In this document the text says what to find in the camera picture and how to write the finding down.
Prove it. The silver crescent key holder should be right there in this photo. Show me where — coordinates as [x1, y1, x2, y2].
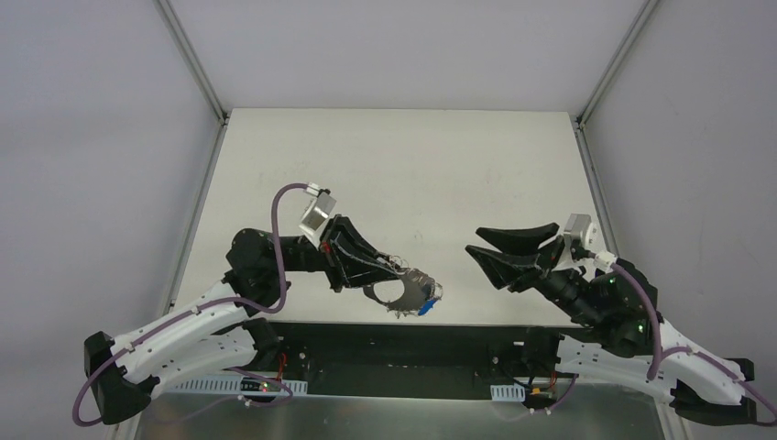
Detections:
[362, 255, 443, 319]

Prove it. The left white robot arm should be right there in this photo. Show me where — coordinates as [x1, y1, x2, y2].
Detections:
[71, 214, 409, 427]

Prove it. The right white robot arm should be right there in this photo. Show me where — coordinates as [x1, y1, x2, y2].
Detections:
[465, 214, 758, 426]

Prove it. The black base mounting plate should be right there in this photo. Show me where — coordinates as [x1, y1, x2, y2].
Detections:
[200, 320, 581, 402]

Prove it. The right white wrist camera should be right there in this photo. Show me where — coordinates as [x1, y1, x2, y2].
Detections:
[556, 214, 618, 273]

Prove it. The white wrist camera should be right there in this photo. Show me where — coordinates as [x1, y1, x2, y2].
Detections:
[556, 214, 618, 273]
[299, 183, 336, 246]

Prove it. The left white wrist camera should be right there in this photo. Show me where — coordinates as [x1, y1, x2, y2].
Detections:
[299, 183, 336, 246]

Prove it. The right white cable duct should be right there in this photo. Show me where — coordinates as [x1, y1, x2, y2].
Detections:
[489, 383, 526, 402]

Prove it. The white cable duct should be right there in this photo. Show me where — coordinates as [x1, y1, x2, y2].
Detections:
[163, 375, 308, 397]
[489, 383, 526, 402]

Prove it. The right aluminium frame post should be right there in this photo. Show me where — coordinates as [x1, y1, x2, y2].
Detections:
[572, 0, 664, 254]

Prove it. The aluminium frame post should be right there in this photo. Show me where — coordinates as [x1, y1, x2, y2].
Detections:
[572, 0, 664, 254]
[154, 1, 226, 290]

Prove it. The left white cable duct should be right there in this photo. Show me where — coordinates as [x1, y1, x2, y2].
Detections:
[163, 375, 308, 397]

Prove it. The left aluminium frame post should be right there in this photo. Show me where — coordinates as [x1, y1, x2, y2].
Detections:
[154, 1, 226, 290]

